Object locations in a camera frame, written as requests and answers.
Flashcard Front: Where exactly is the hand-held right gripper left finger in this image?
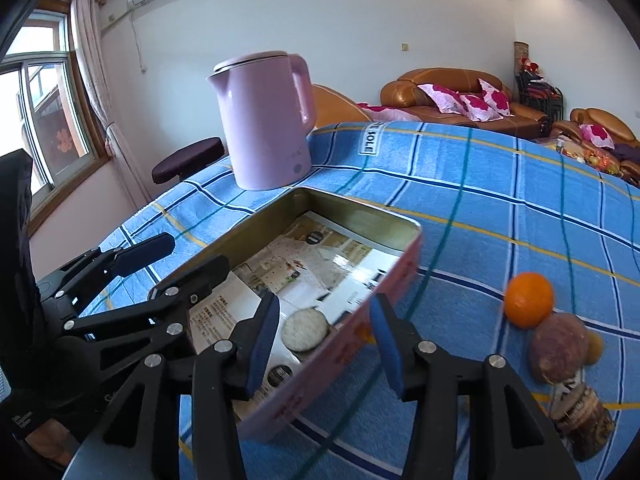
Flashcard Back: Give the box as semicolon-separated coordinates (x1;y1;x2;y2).
60;291;282;480

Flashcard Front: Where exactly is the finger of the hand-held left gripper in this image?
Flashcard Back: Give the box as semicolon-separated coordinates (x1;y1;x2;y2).
55;254;233;386
35;232;176;311

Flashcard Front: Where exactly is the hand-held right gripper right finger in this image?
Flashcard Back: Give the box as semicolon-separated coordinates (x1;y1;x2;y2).
369;292;583;480

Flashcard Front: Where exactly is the pink tin box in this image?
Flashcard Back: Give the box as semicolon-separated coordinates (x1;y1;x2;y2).
147;186;425;445

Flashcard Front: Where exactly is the large purple passion fruit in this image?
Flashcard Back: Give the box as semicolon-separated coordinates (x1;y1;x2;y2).
529;313;590;383

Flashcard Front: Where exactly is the small yellow fruit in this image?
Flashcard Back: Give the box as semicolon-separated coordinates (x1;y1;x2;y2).
582;330;606;366

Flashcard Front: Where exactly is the cut dark fruit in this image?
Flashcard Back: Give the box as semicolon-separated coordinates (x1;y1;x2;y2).
550;382;617;462

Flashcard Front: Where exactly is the person's left forearm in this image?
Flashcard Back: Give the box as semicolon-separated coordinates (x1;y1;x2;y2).
20;417;81;468

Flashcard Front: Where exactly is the round grey-white disc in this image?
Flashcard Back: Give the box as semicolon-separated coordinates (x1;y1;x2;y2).
281;308;331;352

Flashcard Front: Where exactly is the printed paper leaflet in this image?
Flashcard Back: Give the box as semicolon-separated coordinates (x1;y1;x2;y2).
187;210;403;361

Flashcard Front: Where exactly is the dark purple stool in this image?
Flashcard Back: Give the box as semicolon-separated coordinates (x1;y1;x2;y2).
151;137;226;185

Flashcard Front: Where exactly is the orange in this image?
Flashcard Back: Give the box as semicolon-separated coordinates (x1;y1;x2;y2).
503;272;555;330

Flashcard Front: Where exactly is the window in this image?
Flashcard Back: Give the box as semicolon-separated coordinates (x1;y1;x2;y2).
0;0;108;201

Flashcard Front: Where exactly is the pink electric kettle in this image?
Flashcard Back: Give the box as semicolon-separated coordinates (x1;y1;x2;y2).
206;51;318;192

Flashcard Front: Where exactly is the blue plaid tablecloth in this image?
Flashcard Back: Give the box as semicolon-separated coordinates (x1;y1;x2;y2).
90;120;640;480

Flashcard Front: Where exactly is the beige curtain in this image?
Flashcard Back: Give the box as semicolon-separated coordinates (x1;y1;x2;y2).
60;0;151;206

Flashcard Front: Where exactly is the orange leather armchair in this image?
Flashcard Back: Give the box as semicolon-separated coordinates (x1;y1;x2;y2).
311;84;373;128
552;107;640;181

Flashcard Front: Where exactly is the white air conditioner pipe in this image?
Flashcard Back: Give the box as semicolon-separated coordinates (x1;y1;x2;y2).
130;5;151;73

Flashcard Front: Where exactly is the pink floral pillow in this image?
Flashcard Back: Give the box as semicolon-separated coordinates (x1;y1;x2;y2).
457;92;503;122
578;123;616;150
417;83;476;115
479;78;512;116
357;102;416;123

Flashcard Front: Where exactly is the orange leather sofa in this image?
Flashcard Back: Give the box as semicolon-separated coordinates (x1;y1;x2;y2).
380;67;553;136

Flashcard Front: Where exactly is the colourful snack pile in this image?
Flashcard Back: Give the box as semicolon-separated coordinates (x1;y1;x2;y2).
555;137;623;176

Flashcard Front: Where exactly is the stack of dark chairs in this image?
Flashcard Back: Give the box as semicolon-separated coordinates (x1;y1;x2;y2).
515;70;565;121

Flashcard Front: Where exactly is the tall patterned vase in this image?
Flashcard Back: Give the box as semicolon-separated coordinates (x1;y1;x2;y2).
513;41;530;78

